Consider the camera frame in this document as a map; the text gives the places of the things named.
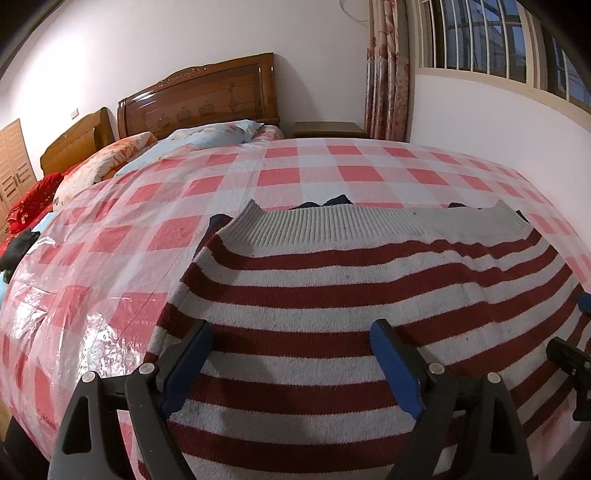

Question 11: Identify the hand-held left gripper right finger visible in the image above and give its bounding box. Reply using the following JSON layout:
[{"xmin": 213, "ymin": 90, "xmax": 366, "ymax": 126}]
[{"xmin": 369, "ymin": 318, "xmax": 533, "ymax": 480}]

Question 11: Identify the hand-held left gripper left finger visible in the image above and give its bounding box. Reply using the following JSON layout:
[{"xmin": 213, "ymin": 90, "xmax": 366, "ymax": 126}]
[{"xmin": 48, "ymin": 319, "xmax": 214, "ymax": 480}]

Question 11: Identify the red white striped sweater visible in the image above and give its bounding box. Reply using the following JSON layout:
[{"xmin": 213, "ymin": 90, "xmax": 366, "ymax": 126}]
[{"xmin": 139, "ymin": 194, "xmax": 591, "ymax": 480}]

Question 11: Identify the light blue sheet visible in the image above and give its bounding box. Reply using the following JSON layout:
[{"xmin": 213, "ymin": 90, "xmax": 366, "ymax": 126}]
[{"xmin": 28, "ymin": 213, "xmax": 58, "ymax": 241}]

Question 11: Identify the pink checked plastic bed cover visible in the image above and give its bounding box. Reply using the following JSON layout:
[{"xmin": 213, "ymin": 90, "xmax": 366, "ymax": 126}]
[{"xmin": 0, "ymin": 137, "xmax": 591, "ymax": 480}]

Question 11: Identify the dark cloth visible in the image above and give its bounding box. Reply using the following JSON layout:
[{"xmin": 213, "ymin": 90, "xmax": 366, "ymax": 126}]
[{"xmin": 0, "ymin": 228, "xmax": 41, "ymax": 273}]

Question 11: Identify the orange floral quilt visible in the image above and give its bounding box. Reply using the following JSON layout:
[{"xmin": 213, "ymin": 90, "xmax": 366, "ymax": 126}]
[{"xmin": 53, "ymin": 131, "xmax": 158, "ymax": 210}]

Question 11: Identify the red fluffy blanket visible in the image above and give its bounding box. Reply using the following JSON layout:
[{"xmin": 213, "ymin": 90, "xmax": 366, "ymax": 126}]
[{"xmin": 6, "ymin": 172, "xmax": 65, "ymax": 236}]

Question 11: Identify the light blue floral quilt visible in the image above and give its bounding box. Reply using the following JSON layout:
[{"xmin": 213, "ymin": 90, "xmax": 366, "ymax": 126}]
[{"xmin": 115, "ymin": 120, "xmax": 264, "ymax": 176}]

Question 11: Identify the wooden nightstand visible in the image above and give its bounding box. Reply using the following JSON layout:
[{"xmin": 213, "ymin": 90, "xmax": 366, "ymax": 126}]
[{"xmin": 292, "ymin": 121, "xmax": 370, "ymax": 139}]

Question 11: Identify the pink floral bed sheet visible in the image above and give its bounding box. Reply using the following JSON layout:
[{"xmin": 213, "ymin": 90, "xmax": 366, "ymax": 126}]
[{"xmin": 252, "ymin": 124, "xmax": 284, "ymax": 144}]

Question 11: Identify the small wooden headboard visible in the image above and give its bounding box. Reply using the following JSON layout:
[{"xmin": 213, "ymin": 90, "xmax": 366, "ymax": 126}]
[{"xmin": 41, "ymin": 107, "xmax": 116, "ymax": 176}]

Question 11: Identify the light wooden wardrobe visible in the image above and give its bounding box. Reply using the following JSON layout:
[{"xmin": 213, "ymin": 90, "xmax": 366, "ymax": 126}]
[{"xmin": 0, "ymin": 119, "xmax": 38, "ymax": 241}]

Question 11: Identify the large carved wooden headboard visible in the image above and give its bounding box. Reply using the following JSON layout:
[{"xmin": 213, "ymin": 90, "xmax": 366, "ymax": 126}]
[{"xmin": 116, "ymin": 52, "xmax": 281, "ymax": 140}]

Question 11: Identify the barred window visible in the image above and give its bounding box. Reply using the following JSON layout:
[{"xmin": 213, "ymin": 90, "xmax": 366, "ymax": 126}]
[{"xmin": 406, "ymin": 0, "xmax": 591, "ymax": 125}]

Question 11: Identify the pink floral curtain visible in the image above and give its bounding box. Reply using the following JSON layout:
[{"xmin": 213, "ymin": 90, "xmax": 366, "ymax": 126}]
[{"xmin": 364, "ymin": 0, "xmax": 411, "ymax": 143}]

